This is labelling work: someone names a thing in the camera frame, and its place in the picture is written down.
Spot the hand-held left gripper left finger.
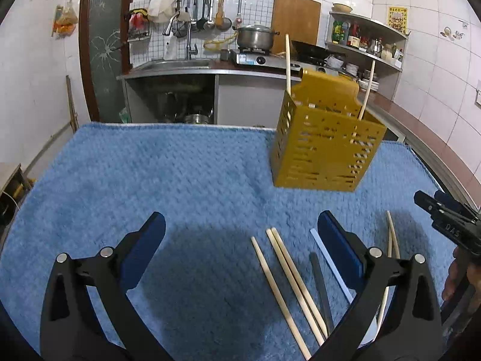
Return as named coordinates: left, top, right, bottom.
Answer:
left=39, top=211, right=173, bottom=361

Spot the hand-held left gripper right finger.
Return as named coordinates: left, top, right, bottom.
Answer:
left=312, top=211, right=444, bottom=361

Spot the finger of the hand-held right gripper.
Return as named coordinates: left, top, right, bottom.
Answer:
left=414, top=191, right=446, bottom=217
left=434, top=190, right=479, bottom=221

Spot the white plastic utensil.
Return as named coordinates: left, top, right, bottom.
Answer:
left=310, top=228, right=354, bottom=304

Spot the dark grey utensil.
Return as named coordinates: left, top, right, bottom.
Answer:
left=309, top=253, right=335, bottom=336

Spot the yellow perforated utensil holder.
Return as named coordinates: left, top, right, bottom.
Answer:
left=271, top=68, right=388, bottom=192

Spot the person's right hand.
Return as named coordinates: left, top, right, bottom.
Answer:
left=441, top=247, right=471, bottom=302

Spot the blue textured blanket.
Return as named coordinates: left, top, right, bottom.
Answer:
left=0, top=122, right=457, bottom=361

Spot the grey corner shelf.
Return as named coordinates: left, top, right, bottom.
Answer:
left=325, top=11, right=409, bottom=101

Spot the leaning wooden stick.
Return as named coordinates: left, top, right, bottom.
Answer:
left=65, top=75, right=80, bottom=133

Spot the kitchen counter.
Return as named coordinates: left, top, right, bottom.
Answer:
left=116, top=60, right=481, bottom=211

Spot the steel kitchen sink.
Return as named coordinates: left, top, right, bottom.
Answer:
left=131, top=58, right=212, bottom=72

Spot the row of condiment bottles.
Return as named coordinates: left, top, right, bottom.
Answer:
left=331, top=20, right=405, bottom=63

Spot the black wok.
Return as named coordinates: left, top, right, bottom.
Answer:
left=291, top=40, right=333, bottom=61

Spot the brown framed glass door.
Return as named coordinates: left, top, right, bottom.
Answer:
left=78, top=0, right=138, bottom=123

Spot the steel gas stove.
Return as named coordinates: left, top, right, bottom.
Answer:
left=229, top=47, right=339, bottom=72

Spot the steel faucet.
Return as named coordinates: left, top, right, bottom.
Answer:
left=162, top=11, right=199, bottom=60

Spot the steel cooking pot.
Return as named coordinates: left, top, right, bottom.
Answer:
left=232, top=24, right=280, bottom=51

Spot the wooden cutting board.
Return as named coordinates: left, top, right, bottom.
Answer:
left=271, top=0, right=322, bottom=55

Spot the steel ladle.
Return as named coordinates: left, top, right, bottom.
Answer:
left=203, top=0, right=217, bottom=31

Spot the white hanging cloth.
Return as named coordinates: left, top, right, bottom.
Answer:
left=147, top=0, right=177, bottom=23

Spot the hanging orange plastic bag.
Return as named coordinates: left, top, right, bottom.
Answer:
left=52, top=0, right=79, bottom=39

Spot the yellow wall poster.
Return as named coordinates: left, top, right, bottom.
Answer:
left=388, top=6, right=409, bottom=35

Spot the yellow hose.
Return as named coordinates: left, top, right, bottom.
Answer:
left=204, top=30, right=240, bottom=51

